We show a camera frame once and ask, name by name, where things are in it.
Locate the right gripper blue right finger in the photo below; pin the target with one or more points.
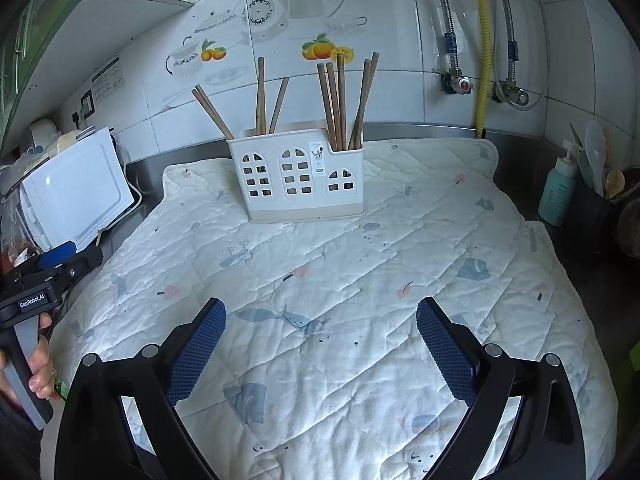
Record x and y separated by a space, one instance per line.
439 335

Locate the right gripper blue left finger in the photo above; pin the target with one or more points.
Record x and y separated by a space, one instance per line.
189 347

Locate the black jacket left forearm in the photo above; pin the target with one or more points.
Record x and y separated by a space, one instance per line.
20 444

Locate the person's left hand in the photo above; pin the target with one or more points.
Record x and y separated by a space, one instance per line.
42 381

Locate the white quilted patterned mat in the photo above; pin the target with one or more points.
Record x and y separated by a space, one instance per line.
321 372

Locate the black utensil pot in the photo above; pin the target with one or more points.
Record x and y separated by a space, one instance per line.
603 233

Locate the teal soap dispenser bottle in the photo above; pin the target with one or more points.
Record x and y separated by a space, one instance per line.
559 186

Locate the cream house-shaped utensil holder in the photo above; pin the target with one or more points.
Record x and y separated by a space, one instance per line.
295 175

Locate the wooden spoon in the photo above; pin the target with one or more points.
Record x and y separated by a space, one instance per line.
614 184

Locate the white plastic rice spoon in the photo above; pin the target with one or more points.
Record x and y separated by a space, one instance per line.
595 146

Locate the yellow gas pipe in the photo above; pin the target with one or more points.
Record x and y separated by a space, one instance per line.
485 68

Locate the wall power socket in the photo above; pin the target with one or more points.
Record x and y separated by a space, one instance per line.
85 111

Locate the metal wall valve right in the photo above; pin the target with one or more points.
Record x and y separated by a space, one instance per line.
507 91

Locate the wall valve red knob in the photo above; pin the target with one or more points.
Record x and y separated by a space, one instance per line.
454 82

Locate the green wall cabinet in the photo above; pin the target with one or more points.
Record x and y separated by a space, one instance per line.
34 76

